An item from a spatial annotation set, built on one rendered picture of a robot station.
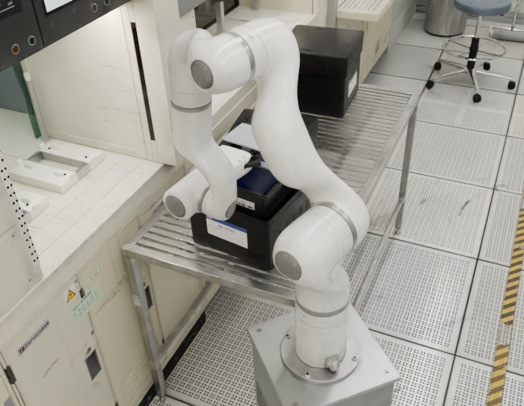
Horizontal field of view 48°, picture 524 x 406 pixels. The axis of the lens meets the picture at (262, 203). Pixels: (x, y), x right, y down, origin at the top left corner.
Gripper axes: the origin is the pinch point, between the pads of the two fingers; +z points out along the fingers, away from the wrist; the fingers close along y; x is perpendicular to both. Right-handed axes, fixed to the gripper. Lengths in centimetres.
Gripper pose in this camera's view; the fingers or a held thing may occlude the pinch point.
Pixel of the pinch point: (248, 145)
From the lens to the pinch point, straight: 161.6
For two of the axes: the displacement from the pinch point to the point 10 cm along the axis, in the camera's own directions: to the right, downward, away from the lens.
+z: 5.3, -5.2, 6.6
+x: -0.4, -8.0, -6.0
